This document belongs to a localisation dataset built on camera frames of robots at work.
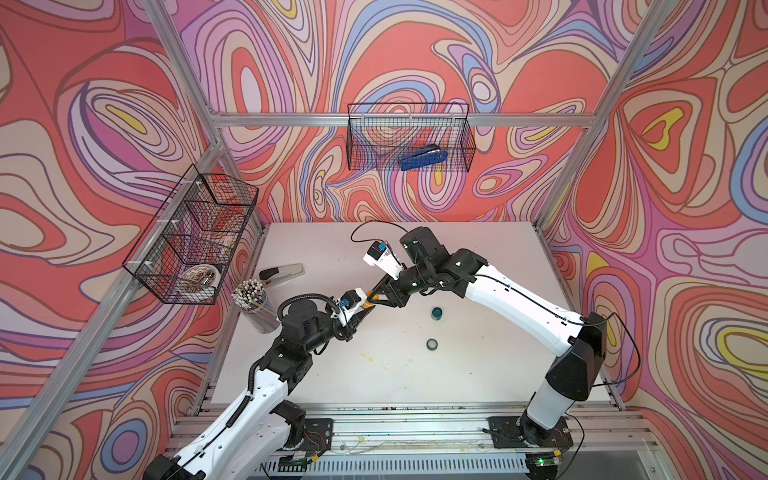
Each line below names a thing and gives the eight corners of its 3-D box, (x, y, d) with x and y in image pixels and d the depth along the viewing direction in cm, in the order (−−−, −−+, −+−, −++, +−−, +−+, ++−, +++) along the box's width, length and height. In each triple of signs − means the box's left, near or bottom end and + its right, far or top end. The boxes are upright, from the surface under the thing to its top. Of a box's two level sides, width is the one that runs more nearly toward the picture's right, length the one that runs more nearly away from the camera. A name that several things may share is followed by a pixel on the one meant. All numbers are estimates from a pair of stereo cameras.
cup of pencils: (252, 336, 92) (227, 305, 78) (260, 311, 98) (238, 278, 83) (276, 336, 92) (256, 305, 78) (282, 311, 98) (264, 278, 83)
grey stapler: (265, 288, 104) (260, 280, 100) (263, 280, 106) (258, 271, 102) (306, 275, 107) (303, 267, 103) (304, 267, 110) (301, 259, 106)
